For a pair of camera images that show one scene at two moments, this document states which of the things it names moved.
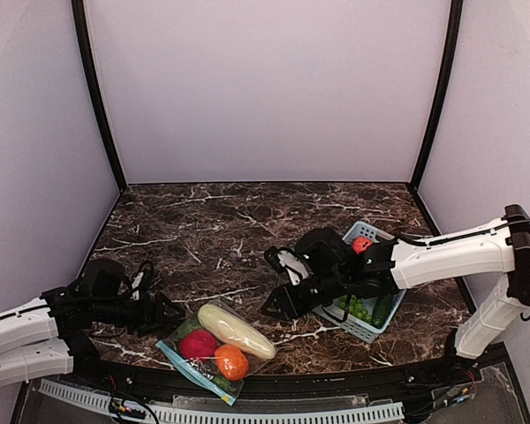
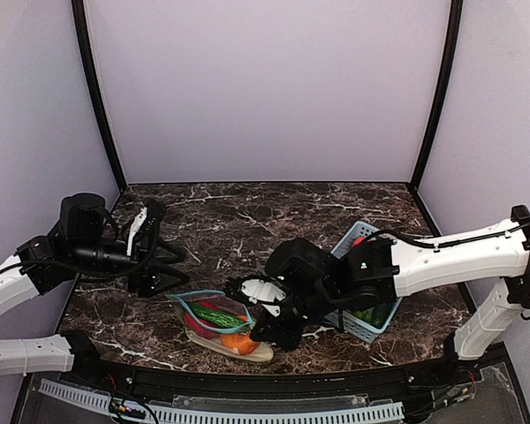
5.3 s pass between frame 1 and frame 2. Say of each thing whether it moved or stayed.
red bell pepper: moved
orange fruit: moved
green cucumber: stayed
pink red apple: stayed
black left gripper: moved
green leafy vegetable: moved
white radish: moved
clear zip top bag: moved
